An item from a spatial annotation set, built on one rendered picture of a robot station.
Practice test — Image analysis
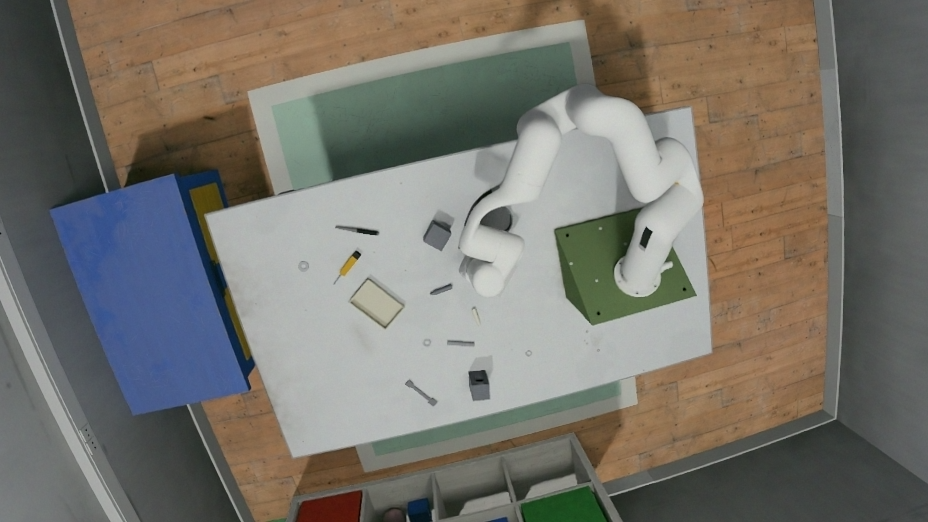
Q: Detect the beige open rectangular tray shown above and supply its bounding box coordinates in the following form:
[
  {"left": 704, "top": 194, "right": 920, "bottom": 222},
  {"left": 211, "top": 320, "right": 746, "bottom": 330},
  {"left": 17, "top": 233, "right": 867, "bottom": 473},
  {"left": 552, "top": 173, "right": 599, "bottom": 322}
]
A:
[{"left": 349, "top": 277, "right": 405, "bottom": 331}]

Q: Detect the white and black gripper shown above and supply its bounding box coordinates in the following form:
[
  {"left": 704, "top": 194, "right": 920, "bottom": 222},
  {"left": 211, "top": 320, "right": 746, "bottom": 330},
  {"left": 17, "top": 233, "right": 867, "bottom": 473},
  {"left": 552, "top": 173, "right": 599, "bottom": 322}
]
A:
[{"left": 459, "top": 255, "right": 471, "bottom": 282}]

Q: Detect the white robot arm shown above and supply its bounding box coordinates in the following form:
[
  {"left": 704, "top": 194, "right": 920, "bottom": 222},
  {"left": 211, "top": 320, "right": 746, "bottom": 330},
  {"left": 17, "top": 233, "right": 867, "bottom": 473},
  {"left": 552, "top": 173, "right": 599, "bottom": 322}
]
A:
[{"left": 459, "top": 84, "right": 703, "bottom": 297}]

